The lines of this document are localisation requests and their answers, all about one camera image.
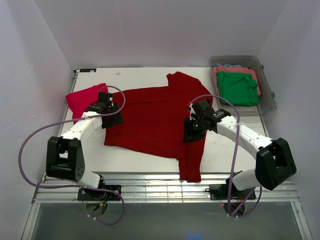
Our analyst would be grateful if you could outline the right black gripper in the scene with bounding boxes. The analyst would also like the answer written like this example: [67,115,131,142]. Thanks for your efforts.
[182,117,206,143]

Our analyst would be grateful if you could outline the dark red t shirt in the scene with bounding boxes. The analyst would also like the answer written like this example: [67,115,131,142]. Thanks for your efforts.
[104,71,210,183]

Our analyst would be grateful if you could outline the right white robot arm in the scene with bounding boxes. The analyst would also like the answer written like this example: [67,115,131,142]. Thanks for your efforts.
[183,99,297,199]

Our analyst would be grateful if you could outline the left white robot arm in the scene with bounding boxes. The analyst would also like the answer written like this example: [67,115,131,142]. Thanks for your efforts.
[46,92,123,200]

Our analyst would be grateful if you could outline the folded pink red t shirt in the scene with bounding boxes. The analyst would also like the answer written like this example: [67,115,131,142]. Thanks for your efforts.
[65,83,107,119]

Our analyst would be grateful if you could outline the blue label sticker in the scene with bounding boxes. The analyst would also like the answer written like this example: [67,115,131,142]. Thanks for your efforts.
[79,68,97,73]

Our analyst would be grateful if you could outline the green t shirt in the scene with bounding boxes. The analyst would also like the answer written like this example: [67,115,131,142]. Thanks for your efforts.
[216,71,259,107]

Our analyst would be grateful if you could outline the salmon pink t shirt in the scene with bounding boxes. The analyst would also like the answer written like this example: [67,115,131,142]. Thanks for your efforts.
[213,66,261,96]

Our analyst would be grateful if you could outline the clear plastic bin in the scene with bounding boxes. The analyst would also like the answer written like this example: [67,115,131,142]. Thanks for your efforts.
[209,55,277,116]

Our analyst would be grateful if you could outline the light blue t shirt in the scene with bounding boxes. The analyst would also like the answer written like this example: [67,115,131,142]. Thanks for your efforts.
[215,63,243,68]

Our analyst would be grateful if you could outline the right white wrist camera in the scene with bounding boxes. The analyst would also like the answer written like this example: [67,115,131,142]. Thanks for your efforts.
[186,102,198,120]

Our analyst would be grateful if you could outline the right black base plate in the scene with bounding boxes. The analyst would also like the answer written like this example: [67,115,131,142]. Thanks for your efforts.
[204,183,256,200]

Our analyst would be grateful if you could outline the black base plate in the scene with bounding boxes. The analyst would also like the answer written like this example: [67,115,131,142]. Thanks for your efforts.
[204,183,256,200]
[77,185,122,202]

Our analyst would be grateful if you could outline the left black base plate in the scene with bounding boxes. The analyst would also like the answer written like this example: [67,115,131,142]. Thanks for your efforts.
[77,185,122,202]

